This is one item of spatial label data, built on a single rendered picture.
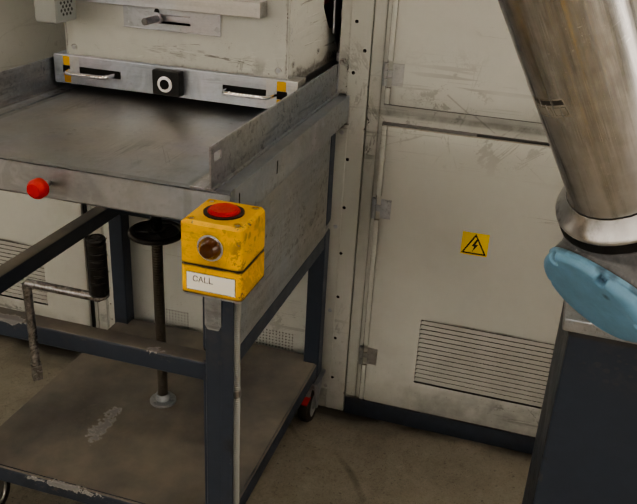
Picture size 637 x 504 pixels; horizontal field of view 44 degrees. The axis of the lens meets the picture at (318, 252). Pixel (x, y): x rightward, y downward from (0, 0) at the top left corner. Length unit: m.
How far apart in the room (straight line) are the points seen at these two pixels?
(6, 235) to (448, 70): 1.30
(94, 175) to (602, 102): 0.78
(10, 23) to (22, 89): 0.25
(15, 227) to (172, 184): 1.15
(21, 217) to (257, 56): 0.97
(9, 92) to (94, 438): 0.74
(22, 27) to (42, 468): 0.96
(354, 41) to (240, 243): 0.92
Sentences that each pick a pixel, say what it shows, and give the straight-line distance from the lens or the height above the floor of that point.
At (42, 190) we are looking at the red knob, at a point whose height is 0.82.
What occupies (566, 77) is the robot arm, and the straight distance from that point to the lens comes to 0.76.
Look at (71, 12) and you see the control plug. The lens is 1.67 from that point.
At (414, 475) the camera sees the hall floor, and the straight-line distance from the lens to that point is 1.96.
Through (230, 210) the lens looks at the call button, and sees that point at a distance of 0.94.
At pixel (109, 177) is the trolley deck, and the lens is 1.25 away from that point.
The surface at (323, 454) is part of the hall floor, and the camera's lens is 1.99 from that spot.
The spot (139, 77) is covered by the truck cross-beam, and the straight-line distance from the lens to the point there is 1.67.
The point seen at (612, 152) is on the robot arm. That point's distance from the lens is 0.82.
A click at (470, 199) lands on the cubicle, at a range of 1.77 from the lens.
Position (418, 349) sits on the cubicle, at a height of 0.25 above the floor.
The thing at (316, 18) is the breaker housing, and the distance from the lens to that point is 1.69.
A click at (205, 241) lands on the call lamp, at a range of 0.92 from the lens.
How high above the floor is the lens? 1.26
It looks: 25 degrees down
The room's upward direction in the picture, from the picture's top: 3 degrees clockwise
